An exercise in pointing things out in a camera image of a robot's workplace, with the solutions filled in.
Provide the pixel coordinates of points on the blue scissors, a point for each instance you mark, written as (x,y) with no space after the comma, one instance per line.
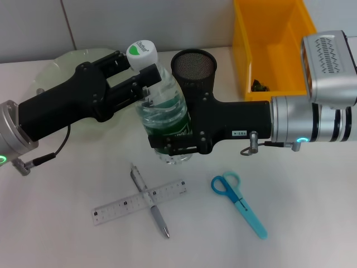
(242,208)

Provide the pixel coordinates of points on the black mesh pen cup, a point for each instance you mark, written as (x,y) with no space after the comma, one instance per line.
(195,67)

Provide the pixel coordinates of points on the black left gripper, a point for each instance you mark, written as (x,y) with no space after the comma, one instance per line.
(61,106)

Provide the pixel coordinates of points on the green glass fruit plate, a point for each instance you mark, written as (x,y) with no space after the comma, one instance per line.
(53,75)

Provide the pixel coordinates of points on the clear plastic ruler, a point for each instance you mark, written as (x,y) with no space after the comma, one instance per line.
(122,205)

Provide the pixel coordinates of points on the grey ballpoint pen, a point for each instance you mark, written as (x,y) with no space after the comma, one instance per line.
(156,215)

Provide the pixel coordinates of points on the clear green-label water bottle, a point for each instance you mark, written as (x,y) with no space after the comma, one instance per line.
(167,95)

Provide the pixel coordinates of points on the yellow plastic bin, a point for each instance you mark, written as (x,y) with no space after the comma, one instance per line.
(267,28)

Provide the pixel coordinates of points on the green plastic wrapper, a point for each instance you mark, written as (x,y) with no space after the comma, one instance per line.
(259,86)

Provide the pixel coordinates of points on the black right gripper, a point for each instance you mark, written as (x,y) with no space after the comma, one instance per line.
(237,117)

